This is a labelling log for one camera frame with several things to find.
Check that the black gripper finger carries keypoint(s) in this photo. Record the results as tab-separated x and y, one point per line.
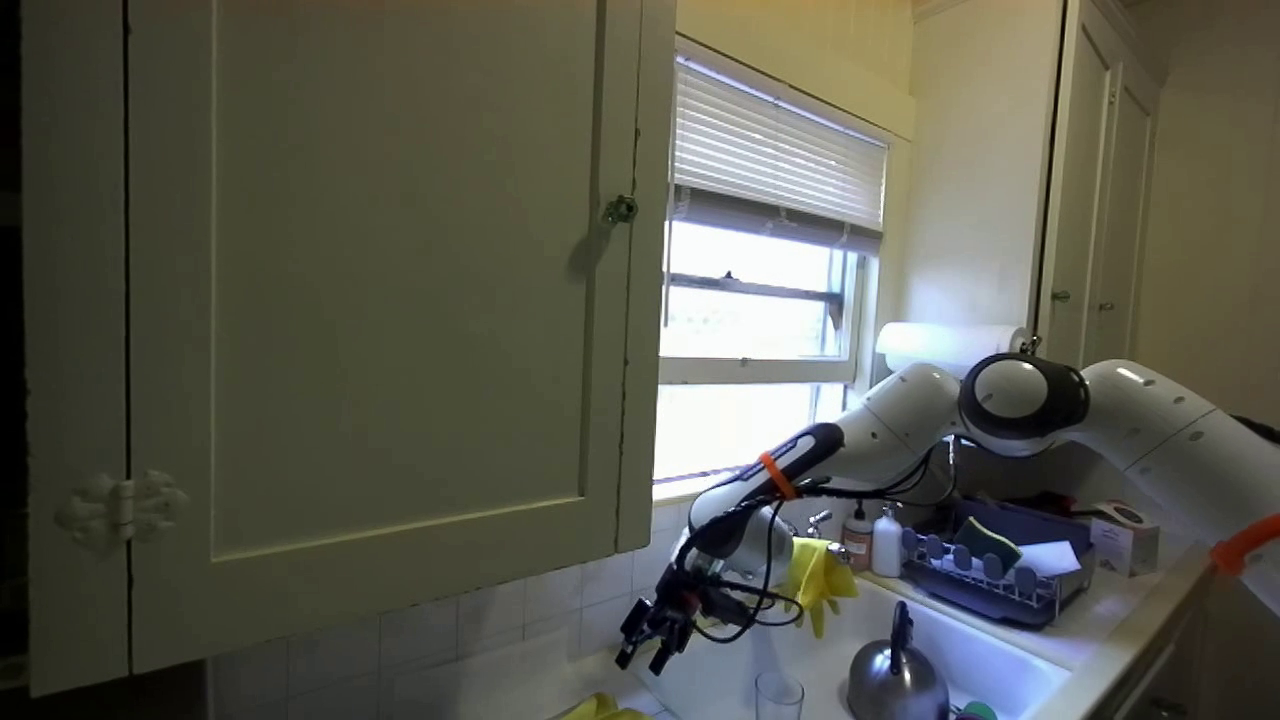
669	641
635	632

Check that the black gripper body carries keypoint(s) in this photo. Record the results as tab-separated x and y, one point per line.
686	594

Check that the yellow rubber glove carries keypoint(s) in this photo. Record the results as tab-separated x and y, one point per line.
603	711

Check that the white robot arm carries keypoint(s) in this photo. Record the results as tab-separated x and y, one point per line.
1207	467

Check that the yellow glove on faucet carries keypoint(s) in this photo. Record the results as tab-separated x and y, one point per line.
817	582

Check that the steel kettle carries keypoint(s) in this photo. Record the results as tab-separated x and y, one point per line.
894	683

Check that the white soap bottle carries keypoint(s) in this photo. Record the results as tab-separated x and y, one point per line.
884	544

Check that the blue dish rack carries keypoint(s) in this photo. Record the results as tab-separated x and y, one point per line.
1000	560

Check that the paper towel roll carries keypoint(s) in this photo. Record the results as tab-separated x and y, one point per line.
940	345

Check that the white upper cabinet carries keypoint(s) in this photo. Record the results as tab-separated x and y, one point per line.
334	308

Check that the white window blind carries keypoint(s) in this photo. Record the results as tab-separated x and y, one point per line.
759	147

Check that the white box on counter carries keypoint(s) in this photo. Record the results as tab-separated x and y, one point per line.
1127	536

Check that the white right wall cabinet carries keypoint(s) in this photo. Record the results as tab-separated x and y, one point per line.
1096	190

